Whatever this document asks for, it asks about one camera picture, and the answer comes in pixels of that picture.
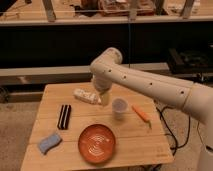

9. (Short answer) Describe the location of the orange ridged plate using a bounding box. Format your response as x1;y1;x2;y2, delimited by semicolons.
78;124;116;164

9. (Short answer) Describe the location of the translucent plastic cup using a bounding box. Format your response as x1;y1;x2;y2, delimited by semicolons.
112;98;128;120

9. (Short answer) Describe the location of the white plastic bottle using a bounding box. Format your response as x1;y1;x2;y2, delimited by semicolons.
73;88;101;104

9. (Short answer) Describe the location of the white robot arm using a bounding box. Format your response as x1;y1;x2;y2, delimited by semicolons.
90;47;213;171

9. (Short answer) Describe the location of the black device on shelf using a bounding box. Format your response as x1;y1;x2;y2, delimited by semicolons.
167;48;213;74

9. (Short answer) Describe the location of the blue sponge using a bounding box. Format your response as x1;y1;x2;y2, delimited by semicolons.
38;133;62;155

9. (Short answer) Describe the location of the orange toy carrot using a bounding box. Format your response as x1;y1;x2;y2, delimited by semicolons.
131;105;152;129

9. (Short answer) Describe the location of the black power cable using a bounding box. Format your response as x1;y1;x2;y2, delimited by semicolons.
155;105;208;171

